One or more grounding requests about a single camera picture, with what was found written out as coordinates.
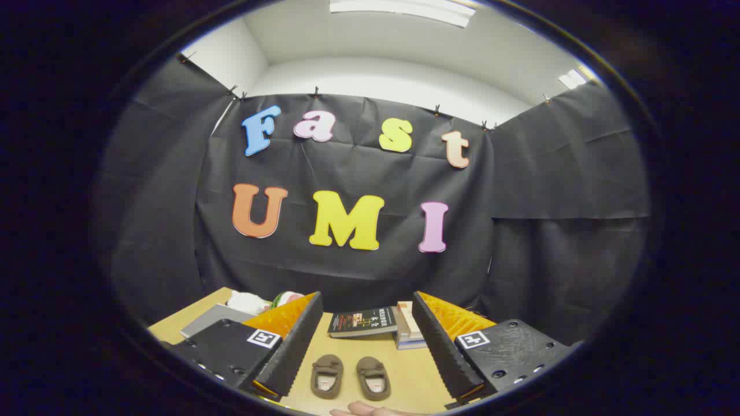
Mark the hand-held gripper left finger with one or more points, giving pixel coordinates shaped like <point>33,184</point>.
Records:
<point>289,352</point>

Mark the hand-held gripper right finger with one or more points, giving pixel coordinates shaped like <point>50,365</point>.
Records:
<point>442,352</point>

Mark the brown fuzzy shoe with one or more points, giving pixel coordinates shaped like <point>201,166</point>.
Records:
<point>373,378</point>
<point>326,375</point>

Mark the grey fabric storage box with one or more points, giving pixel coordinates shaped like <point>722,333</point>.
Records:
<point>214,319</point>

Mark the blue cover book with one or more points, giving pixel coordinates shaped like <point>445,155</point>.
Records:
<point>410,344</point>

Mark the beige cover book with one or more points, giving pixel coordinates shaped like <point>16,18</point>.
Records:
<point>406,320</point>

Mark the watermelon slice plush toy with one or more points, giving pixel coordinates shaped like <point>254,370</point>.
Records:
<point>287,298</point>

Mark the white plush toy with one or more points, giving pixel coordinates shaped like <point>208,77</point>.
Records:
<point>245,301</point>

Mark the black cover book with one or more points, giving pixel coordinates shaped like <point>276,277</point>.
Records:
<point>361,320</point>

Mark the black backdrop cloth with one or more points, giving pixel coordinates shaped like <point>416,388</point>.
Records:
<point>347,271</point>

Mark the small ceiling light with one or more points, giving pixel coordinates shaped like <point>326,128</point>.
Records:
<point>572,78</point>

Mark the long ceiling light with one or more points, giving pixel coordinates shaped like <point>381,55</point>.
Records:
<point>404,8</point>

